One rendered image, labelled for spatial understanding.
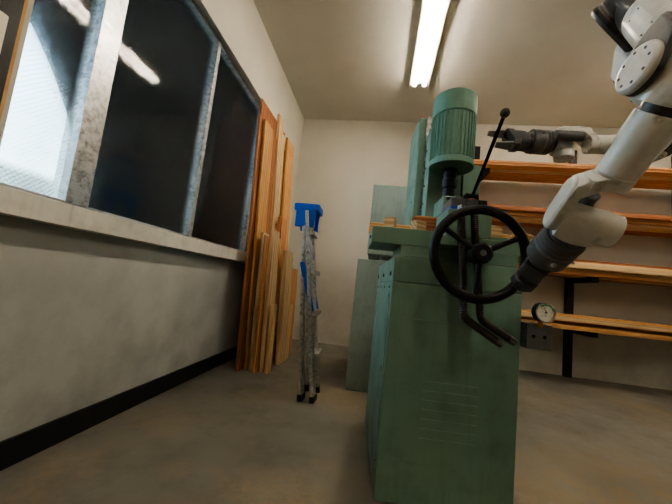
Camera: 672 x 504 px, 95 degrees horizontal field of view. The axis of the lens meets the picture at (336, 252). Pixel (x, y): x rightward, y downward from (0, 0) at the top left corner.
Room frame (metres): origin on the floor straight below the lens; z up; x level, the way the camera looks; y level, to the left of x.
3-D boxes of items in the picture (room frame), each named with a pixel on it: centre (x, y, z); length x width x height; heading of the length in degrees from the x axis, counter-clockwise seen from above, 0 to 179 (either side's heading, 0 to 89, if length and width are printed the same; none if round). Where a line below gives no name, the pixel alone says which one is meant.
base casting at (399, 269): (1.35, -0.44, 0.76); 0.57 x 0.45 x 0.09; 177
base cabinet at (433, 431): (1.34, -0.44, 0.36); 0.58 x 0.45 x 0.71; 177
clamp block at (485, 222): (1.03, -0.42, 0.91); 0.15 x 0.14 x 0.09; 87
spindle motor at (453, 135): (1.22, -0.43, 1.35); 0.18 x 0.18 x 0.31
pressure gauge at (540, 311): (1.00, -0.68, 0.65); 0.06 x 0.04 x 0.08; 87
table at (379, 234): (1.12, -0.42, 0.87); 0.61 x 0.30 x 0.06; 87
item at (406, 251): (1.16, -0.43, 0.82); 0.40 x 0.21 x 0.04; 87
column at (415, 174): (1.51, -0.45, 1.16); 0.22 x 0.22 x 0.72; 87
